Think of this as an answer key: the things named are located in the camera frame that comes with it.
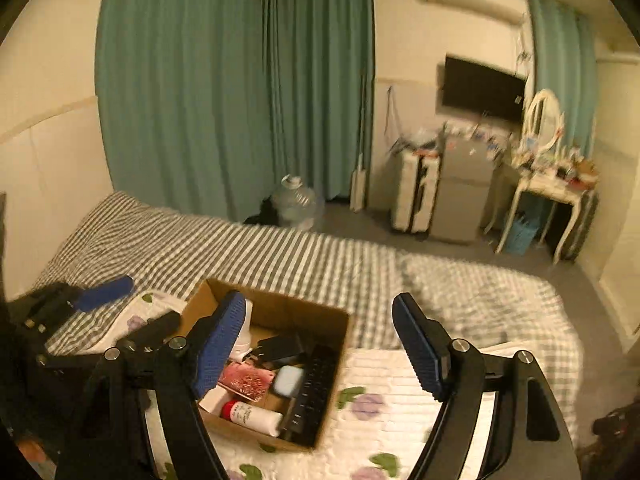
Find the white oval vanity mirror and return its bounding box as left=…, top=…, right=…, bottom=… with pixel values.
left=521, top=89, right=564, bottom=155

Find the light blue earbuds case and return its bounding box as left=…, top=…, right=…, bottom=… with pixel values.
left=271, top=365, right=305, bottom=398

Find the black keyboard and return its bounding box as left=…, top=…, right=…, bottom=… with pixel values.
left=280, top=344, right=338, bottom=448

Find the white floral quilt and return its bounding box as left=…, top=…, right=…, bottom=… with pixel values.
left=87, top=290, right=496, bottom=479

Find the grey mini fridge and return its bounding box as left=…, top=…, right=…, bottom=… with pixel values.
left=430, top=136, right=495, bottom=244

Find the brown cardboard box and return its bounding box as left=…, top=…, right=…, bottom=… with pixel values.
left=178, top=278, right=352, bottom=452

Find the white cylindrical bottle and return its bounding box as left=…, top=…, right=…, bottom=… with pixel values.
left=229, top=299, right=253, bottom=362

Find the blue waste basket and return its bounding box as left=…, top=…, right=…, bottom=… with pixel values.
left=503, top=214, right=539, bottom=256

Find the clear water jug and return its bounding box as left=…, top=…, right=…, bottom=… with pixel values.
left=271, top=174, right=318, bottom=231

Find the black power adapter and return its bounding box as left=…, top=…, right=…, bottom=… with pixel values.
left=254, top=335, right=305, bottom=367

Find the white dressing table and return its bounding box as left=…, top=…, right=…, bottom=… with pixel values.
left=495, top=162, right=599, bottom=264

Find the person's left hand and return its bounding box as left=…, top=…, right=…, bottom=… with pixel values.
left=16, top=438, right=48, bottom=464

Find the teal curtain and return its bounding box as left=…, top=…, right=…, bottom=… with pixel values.
left=96, top=0, right=375, bottom=221
left=528, top=0, right=598, bottom=157

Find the grey checked bed sheet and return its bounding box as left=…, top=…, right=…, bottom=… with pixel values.
left=37, top=192, right=582, bottom=431

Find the teal curtain right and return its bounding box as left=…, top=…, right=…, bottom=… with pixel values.
left=528, top=0, right=598, bottom=157

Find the white suitcase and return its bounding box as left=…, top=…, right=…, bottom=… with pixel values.
left=390, top=150, right=440, bottom=233

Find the black wall television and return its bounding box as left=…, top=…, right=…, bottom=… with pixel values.
left=442, top=55, right=526, bottom=124

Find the white tube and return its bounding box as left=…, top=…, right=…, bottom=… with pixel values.
left=220, top=400, right=283, bottom=438

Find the small white box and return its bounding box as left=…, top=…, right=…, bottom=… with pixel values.
left=198, top=385, right=233, bottom=416

